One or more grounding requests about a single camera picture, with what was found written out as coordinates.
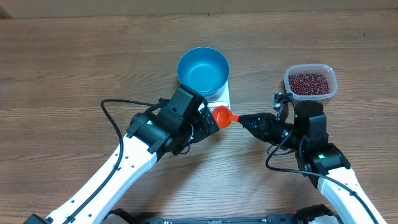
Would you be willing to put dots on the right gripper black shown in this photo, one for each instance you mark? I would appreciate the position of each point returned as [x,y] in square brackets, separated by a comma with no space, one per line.
[263,132]

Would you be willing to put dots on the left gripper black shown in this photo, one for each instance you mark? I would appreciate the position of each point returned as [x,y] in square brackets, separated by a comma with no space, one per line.
[203,130]

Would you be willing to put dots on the orange measuring scoop blue handle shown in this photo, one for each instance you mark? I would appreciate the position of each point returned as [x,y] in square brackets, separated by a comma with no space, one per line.
[224,117]

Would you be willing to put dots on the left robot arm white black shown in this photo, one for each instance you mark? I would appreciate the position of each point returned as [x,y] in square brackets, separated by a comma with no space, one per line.
[171,125]

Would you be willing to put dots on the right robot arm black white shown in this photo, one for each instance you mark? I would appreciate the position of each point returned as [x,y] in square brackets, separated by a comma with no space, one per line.
[321,161]

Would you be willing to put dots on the white digital kitchen scale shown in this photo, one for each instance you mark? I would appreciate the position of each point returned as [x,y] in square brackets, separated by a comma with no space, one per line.
[222,99]

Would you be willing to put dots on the blue bowl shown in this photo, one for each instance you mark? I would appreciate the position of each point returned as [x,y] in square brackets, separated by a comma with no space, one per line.
[203,69]

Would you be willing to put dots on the red beans in container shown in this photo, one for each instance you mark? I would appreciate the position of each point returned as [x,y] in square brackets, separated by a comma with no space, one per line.
[309,84]

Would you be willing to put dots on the clear plastic container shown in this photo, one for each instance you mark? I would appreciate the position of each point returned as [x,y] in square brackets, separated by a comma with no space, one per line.
[323,69]

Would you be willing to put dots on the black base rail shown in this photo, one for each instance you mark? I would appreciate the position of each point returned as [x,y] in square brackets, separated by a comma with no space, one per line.
[316,214]

